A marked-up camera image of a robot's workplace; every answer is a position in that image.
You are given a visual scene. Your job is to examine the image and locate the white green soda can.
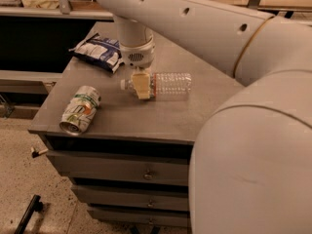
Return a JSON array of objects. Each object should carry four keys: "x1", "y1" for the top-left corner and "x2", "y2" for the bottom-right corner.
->
[{"x1": 59, "y1": 86, "x2": 100, "y2": 136}]

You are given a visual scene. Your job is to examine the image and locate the grey drawer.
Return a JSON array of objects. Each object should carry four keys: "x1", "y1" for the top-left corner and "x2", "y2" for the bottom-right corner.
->
[
  {"x1": 87, "y1": 206, "x2": 191, "y2": 228},
  {"x1": 47, "y1": 150, "x2": 188, "y2": 186},
  {"x1": 71, "y1": 185, "x2": 189, "y2": 212}
]

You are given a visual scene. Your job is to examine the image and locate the clear plastic water bottle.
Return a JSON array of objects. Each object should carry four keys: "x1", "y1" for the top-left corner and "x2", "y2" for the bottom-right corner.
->
[{"x1": 120, "y1": 72, "x2": 192, "y2": 99}]

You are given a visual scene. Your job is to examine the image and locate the top grey drawer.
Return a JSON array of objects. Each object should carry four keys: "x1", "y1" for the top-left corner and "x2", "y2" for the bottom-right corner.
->
[{"x1": 47, "y1": 150, "x2": 188, "y2": 186}]

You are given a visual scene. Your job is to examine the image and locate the blue white chip bag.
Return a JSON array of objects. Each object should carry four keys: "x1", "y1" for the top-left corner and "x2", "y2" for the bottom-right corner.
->
[{"x1": 69, "y1": 33, "x2": 123, "y2": 73}]

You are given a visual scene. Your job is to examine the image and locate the small side handle peg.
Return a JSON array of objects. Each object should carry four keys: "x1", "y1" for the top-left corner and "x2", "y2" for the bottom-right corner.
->
[{"x1": 31, "y1": 147, "x2": 48, "y2": 158}]

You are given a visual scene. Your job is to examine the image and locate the bottom grey drawer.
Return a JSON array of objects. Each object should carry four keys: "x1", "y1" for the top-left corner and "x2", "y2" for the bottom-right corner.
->
[{"x1": 87, "y1": 206, "x2": 191, "y2": 228}]

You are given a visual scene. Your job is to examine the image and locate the black left base leg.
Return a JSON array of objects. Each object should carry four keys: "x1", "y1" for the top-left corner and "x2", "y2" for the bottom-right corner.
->
[{"x1": 14, "y1": 195, "x2": 43, "y2": 234}]

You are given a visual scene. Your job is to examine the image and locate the grey metal shelf rail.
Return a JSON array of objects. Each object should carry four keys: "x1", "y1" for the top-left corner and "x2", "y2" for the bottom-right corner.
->
[{"x1": 0, "y1": 0, "x2": 112, "y2": 21}]

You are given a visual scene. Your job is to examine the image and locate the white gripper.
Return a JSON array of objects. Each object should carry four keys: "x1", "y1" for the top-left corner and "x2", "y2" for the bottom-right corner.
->
[{"x1": 120, "y1": 38, "x2": 155, "y2": 99}]

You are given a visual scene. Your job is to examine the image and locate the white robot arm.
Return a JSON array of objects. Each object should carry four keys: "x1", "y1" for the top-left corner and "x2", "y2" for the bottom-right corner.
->
[{"x1": 97, "y1": 0, "x2": 312, "y2": 234}]

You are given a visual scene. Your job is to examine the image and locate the grey drawer cabinet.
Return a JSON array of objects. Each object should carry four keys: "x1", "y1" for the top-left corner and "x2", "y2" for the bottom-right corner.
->
[{"x1": 29, "y1": 35, "x2": 242, "y2": 212}]

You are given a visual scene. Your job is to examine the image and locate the middle grey drawer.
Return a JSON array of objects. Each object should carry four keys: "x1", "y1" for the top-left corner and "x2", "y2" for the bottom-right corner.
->
[{"x1": 71, "y1": 185, "x2": 189, "y2": 212}]

